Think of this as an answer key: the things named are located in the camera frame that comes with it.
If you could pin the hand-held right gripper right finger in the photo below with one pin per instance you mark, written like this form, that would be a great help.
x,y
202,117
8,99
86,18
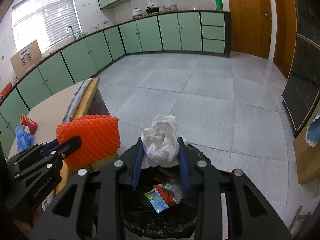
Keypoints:
x,y
183,165

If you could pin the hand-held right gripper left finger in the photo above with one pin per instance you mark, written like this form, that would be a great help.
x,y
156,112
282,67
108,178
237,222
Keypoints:
x,y
137,165

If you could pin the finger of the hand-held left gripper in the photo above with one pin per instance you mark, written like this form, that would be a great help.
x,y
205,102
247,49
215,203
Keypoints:
x,y
71,143
51,148

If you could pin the short orange foam net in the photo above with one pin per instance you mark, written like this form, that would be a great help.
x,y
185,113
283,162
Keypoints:
x,y
95,135

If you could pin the white paper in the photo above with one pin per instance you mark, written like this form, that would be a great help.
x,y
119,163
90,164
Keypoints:
x,y
162,140

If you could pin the long orange foam net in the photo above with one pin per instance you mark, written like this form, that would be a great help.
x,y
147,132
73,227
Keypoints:
x,y
166,195

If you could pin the trash bin with black bag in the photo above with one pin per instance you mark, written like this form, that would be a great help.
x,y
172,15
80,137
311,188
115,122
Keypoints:
x,y
150,220

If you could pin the white wrapper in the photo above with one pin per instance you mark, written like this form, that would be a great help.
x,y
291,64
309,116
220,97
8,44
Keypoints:
x,y
176,192

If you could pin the blue plastic bag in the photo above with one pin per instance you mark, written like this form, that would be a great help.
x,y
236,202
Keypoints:
x,y
22,137

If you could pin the red snack packet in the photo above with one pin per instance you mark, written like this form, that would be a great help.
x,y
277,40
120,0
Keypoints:
x,y
30,124

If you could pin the blue white packet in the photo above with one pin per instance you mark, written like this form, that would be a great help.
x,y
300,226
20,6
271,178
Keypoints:
x,y
156,201

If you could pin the grey cloth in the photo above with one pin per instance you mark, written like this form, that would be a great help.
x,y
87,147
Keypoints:
x,y
77,97

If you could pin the red basin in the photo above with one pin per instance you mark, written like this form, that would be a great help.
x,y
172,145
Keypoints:
x,y
6,90

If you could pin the cardboard box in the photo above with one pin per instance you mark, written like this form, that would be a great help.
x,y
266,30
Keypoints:
x,y
25,60

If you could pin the metal faucet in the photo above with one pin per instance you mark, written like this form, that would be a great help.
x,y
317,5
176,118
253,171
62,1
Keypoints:
x,y
71,31

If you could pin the green drawer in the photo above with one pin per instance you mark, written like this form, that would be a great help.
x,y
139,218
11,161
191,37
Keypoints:
x,y
213,33
213,46
212,19

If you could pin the light wooden cabinet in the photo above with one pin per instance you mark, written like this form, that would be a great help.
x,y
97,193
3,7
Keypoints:
x,y
307,165

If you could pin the wooden stick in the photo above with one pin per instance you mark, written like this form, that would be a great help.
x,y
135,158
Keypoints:
x,y
298,218

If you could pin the white window blind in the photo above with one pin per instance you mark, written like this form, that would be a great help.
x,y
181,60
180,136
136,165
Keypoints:
x,y
45,17

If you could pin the green lower cabinets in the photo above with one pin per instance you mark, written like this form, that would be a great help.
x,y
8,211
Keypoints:
x,y
150,35

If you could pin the blue white round object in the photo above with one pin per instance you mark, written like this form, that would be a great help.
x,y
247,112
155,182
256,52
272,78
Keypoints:
x,y
313,132

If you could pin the white cooking pot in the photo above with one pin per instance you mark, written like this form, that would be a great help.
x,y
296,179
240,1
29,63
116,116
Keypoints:
x,y
137,13

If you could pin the black cabinet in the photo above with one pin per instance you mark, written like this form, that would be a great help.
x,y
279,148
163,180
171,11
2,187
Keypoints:
x,y
305,80

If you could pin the black wok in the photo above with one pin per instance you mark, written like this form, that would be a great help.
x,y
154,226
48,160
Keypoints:
x,y
152,10

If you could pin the closed wooden door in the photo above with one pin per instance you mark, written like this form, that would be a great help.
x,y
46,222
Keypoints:
x,y
247,17

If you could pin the green bottle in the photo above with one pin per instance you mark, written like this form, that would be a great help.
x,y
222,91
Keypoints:
x,y
219,2

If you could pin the open wooden door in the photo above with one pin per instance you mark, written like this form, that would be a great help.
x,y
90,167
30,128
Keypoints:
x,y
285,30

